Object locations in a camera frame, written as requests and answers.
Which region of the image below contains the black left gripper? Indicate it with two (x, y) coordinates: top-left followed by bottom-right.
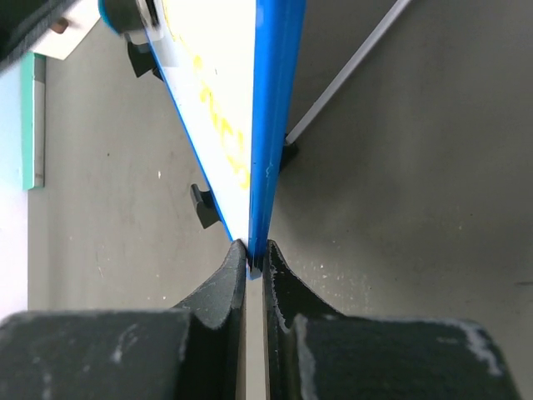
(0, 0), (75, 73)

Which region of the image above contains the green cutting mat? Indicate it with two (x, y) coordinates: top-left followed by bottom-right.
(1, 52), (46, 191)

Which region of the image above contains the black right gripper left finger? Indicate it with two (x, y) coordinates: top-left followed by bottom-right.
(1, 241), (247, 399)

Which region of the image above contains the white stacked drawer unit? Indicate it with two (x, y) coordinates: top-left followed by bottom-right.
(31, 0), (100, 60)

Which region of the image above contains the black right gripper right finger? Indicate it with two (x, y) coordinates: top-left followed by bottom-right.
(262, 242), (520, 399)

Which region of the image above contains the metal whiteboard stand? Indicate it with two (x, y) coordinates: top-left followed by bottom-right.
(124, 0), (411, 229)

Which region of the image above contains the blue framed whiteboard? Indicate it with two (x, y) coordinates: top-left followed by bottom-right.
(98, 0), (307, 279)

